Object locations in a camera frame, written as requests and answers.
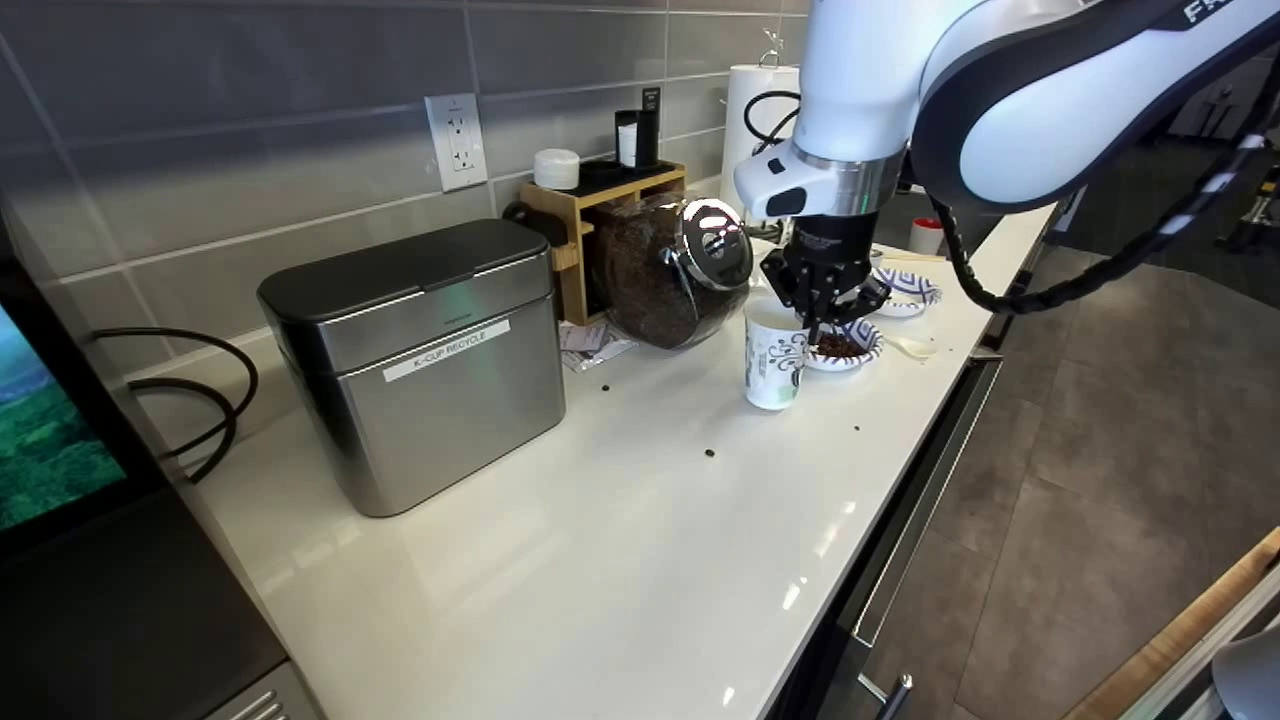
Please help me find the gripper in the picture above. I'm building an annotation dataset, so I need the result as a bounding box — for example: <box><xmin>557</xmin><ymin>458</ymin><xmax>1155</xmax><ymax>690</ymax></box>
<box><xmin>759</xmin><ymin>212</ymin><xmax>892</xmax><ymax>344</ymax></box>

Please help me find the small bowl of coffee beans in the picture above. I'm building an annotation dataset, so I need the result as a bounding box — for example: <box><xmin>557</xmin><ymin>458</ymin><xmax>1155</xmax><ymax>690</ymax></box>
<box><xmin>805</xmin><ymin>317</ymin><xmax>885</xmax><ymax>374</ymax></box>

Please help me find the white patterned mug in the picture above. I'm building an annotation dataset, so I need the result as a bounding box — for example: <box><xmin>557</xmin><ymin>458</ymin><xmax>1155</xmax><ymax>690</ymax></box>
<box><xmin>743</xmin><ymin>294</ymin><xmax>810</xmax><ymax>412</ymax></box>

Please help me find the chrome jar lid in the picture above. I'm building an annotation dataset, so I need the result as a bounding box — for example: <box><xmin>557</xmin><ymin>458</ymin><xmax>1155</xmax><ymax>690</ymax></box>
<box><xmin>672</xmin><ymin>197</ymin><xmax>757</xmax><ymax>294</ymax></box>

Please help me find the paper towel roll on holder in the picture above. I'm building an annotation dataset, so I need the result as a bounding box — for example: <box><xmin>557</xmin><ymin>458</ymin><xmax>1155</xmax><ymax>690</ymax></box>
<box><xmin>719</xmin><ymin>27</ymin><xmax>803</xmax><ymax>223</ymax></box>

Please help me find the glass jar of coffee beans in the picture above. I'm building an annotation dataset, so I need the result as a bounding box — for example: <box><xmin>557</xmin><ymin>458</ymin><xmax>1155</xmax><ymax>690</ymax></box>
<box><xmin>588</xmin><ymin>194</ymin><xmax>757</xmax><ymax>352</ymax></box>

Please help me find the heap of sachets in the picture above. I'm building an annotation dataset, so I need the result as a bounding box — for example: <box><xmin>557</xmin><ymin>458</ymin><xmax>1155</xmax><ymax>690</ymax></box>
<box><xmin>557</xmin><ymin>319</ymin><xmax>640</xmax><ymax>374</ymax></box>

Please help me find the wooden organizer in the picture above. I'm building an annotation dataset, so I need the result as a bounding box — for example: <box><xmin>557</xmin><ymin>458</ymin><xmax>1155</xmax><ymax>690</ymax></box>
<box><xmin>517</xmin><ymin>160</ymin><xmax>690</xmax><ymax>327</ymax></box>

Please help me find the white round container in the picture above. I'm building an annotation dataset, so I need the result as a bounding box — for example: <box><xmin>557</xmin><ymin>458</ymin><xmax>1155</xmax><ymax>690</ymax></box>
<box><xmin>532</xmin><ymin>148</ymin><xmax>582</xmax><ymax>192</ymax></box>

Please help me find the stainless steel bin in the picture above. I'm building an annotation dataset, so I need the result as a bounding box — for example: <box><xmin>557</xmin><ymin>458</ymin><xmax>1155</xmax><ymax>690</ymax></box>
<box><xmin>256</xmin><ymin>217</ymin><xmax>568</xmax><ymax>519</ymax></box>

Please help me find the steel bin lid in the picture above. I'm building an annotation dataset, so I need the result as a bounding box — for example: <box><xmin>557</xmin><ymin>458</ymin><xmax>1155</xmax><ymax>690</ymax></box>
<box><xmin>256</xmin><ymin>217</ymin><xmax>554</xmax><ymax>327</ymax></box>

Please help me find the black appliance with screen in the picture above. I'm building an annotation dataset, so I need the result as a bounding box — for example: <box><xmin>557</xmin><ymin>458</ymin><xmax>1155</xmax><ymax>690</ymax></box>
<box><xmin>0</xmin><ymin>215</ymin><xmax>328</xmax><ymax>720</ymax></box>

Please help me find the long drawer handle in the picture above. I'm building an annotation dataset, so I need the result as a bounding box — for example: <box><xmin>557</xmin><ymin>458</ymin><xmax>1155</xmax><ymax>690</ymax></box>
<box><xmin>853</xmin><ymin>350</ymin><xmax>1005</xmax><ymax>649</ymax></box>

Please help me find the white wall socket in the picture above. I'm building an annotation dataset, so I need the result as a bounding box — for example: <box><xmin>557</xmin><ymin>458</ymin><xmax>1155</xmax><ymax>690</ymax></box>
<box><xmin>423</xmin><ymin>92</ymin><xmax>490</xmax><ymax>194</ymax></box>

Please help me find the short drawer handle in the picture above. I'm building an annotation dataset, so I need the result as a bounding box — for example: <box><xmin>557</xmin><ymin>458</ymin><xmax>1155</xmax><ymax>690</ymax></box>
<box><xmin>857</xmin><ymin>672</ymin><xmax>914</xmax><ymax>720</ymax></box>

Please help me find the black cable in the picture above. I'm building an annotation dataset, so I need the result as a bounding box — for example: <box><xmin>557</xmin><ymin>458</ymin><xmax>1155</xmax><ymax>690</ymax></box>
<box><xmin>91</xmin><ymin>326</ymin><xmax>261</xmax><ymax>485</ymax></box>

